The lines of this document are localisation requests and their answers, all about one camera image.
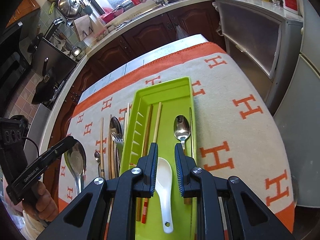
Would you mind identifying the brown chopstick in tray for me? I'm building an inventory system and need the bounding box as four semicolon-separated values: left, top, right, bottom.
136;105;153;221

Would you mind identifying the small steel spoon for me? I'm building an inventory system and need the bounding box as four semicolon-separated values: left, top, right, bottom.
94;151;100;176

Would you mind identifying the steel fork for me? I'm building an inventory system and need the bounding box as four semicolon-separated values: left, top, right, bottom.
111;132;124;177

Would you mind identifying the grey metal cabinet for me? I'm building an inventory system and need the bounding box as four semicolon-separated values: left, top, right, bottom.
213;0;303;114

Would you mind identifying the white ceramic soup spoon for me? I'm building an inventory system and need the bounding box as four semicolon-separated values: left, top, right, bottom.
155;157;174;233

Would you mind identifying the lime green utensil tray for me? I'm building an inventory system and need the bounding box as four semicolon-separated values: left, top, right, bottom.
120;77;196;239

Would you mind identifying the large steel spoon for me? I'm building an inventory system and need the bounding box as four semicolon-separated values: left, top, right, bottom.
64;140;86;195

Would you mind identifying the brown wooden chopstick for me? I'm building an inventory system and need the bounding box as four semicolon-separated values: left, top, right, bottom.
107;114;113;180
100;118;105;178

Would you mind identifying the left hand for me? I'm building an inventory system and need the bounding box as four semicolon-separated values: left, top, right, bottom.
22;181;59;222

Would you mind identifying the light chopstick red striped end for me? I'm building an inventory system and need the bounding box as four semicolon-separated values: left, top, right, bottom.
141;102;162;224

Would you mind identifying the white orange H-pattern cloth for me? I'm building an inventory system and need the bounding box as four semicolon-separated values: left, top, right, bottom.
67;42;294;230

